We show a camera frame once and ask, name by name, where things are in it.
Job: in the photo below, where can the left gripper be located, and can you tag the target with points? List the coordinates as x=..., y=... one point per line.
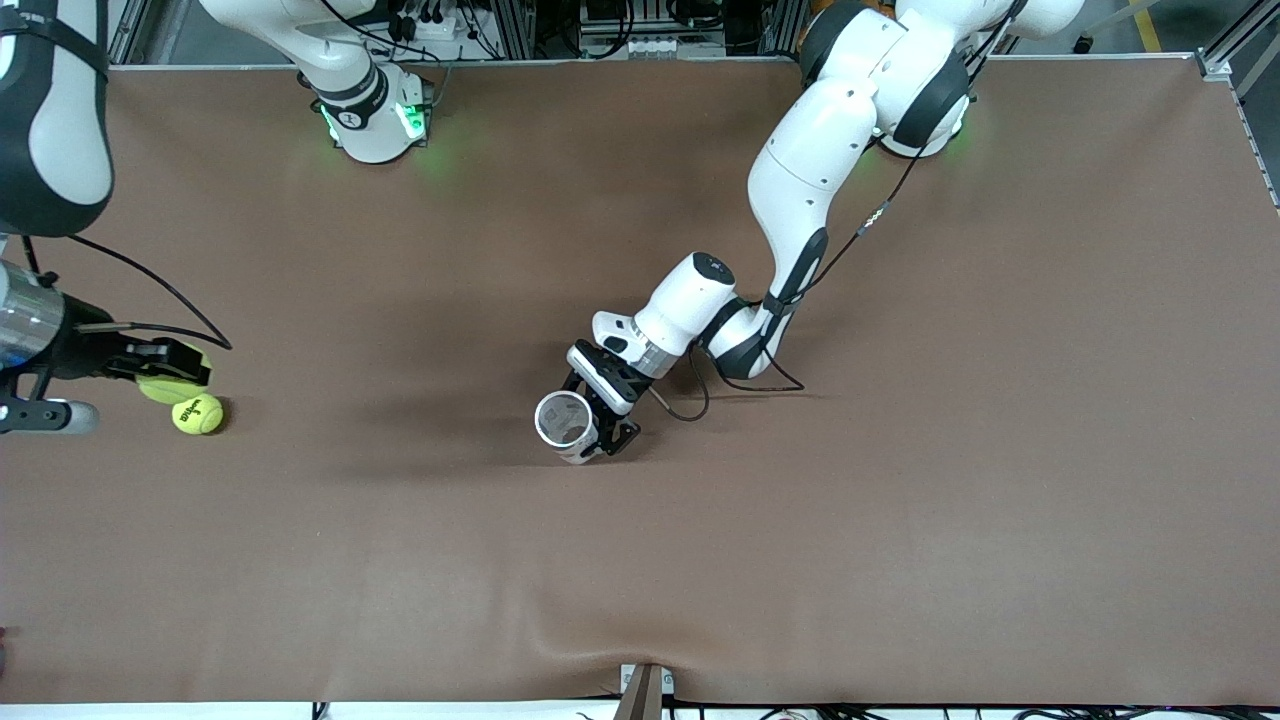
x=612, y=379

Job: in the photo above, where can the yellow Roland Garros tennis ball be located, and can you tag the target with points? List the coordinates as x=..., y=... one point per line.
x=165, y=392

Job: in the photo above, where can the white blue tennis ball can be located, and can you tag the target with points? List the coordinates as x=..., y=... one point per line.
x=560, y=418

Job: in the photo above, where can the yellow Wilson tennis ball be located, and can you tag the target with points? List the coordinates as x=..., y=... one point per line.
x=198, y=415

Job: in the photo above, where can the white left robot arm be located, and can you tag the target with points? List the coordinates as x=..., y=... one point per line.
x=810, y=170

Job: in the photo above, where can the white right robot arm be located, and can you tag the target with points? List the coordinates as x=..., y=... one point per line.
x=60, y=120

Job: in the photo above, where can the small white power strip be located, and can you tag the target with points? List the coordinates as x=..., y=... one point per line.
x=655, y=46

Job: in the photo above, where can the white power strip with plugs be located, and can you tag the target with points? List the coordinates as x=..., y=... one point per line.
x=430, y=30

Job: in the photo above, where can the aluminium camera post profile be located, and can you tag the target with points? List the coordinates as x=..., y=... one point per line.
x=645, y=695

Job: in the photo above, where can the aluminium frame strut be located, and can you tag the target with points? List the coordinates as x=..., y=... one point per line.
x=130, y=30

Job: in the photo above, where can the aluminium frame post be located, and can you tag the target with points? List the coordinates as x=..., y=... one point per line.
x=783, y=25
x=510, y=25

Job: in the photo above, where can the aluminium corner bracket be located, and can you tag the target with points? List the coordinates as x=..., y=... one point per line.
x=1213, y=66

